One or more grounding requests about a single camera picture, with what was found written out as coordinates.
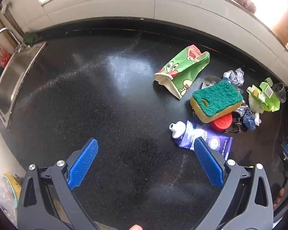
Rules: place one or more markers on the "brown scouring pad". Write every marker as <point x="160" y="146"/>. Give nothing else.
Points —
<point x="243" y="0"/>

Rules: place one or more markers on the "black binder clip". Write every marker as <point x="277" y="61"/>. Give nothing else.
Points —
<point x="237" y="125"/>

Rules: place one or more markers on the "blue tube with white cap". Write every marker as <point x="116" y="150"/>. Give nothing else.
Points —
<point x="189" y="133"/>

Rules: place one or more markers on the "crumpled blue white paper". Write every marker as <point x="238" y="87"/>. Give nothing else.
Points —
<point x="234" y="76"/>
<point x="241" y="109"/>

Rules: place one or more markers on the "red printed package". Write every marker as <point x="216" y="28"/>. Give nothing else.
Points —
<point x="0" y="55"/>

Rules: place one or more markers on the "person's right hand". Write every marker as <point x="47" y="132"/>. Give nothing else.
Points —
<point x="282" y="196"/>

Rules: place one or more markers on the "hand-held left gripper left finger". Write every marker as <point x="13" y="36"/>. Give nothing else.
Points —
<point x="84" y="163"/>

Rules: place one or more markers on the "crushed green carton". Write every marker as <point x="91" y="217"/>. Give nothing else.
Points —
<point x="264" y="95"/>

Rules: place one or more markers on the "wooden cutting board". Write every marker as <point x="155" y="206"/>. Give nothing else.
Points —
<point x="285" y="26"/>

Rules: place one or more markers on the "stainless steel sink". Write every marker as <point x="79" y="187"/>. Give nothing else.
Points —
<point x="14" y="76"/>

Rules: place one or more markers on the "green and yellow sponge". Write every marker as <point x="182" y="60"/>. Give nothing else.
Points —
<point x="217" y="100"/>

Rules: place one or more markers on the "red round lid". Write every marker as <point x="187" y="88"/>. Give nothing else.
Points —
<point x="222" y="124"/>

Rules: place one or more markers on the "chrome faucet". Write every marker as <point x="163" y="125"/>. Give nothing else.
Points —
<point x="4" y="30"/>

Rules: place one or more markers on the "green cartoon print bag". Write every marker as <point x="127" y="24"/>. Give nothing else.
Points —
<point x="182" y="71"/>

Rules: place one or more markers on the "clear plastic cup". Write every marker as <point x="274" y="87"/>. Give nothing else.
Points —
<point x="279" y="92"/>

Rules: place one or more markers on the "yellow bowl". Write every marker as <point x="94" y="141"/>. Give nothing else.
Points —
<point x="14" y="184"/>

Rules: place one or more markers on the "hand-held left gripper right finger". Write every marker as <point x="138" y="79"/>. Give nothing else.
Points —
<point x="208" y="163"/>

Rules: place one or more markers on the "person's left hand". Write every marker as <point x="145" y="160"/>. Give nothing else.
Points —
<point x="135" y="227"/>

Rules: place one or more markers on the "clear plastic bag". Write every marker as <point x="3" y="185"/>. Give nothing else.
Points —
<point x="4" y="201"/>

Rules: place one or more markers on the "dark green cloth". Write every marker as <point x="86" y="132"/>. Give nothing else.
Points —
<point x="32" y="38"/>

